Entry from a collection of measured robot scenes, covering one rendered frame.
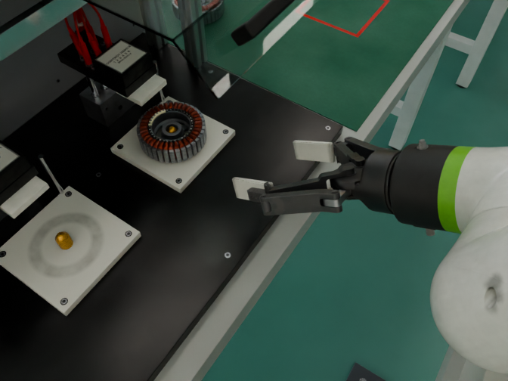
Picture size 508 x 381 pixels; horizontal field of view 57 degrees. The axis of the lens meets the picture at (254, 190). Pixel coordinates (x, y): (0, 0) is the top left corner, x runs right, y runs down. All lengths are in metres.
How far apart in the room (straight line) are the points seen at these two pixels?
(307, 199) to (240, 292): 0.20
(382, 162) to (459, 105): 1.60
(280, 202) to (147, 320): 0.25
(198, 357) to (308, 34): 0.70
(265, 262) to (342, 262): 0.88
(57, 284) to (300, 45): 0.66
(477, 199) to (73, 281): 0.52
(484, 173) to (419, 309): 1.10
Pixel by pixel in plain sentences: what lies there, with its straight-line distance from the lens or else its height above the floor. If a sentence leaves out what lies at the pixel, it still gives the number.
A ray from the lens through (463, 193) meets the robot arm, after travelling 0.50.
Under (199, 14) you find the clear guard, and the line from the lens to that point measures 0.57.
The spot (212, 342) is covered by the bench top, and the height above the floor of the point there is 0.75.
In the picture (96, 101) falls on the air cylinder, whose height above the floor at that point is 0.82.
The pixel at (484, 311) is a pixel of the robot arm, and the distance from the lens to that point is 0.38.
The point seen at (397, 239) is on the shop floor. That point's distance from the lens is 1.66.
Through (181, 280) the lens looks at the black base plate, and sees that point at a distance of 0.68.
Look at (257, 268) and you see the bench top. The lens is 0.71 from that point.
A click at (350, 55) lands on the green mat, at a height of 0.75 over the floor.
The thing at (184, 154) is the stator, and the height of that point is 0.80.
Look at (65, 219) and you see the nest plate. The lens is 0.76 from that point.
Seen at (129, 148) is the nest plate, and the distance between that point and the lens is 0.82.
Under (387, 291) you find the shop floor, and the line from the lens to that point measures 1.56.
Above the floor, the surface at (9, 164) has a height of 0.92.
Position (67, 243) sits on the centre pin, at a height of 0.79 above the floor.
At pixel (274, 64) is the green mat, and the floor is 0.75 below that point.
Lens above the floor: 1.39
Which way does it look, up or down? 55 degrees down
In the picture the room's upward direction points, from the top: straight up
